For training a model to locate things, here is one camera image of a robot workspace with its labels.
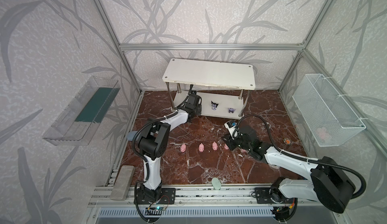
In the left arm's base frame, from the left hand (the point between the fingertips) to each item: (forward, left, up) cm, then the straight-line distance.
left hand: (198, 101), depth 100 cm
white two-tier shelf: (-9, -14, +22) cm, 27 cm away
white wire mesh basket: (-31, -56, +26) cm, 69 cm away
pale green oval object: (-48, -11, -7) cm, 49 cm away
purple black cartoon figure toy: (-6, -22, -1) cm, 23 cm away
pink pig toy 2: (-29, -3, -9) cm, 30 cm away
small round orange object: (-23, -56, -9) cm, 62 cm away
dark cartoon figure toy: (-4, -11, +1) cm, 11 cm away
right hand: (-23, -15, +1) cm, 27 cm away
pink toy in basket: (-28, -63, +11) cm, 69 cm away
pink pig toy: (-29, +8, -9) cm, 31 cm away
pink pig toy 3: (-27, -11, -8) cm, 31 cm away
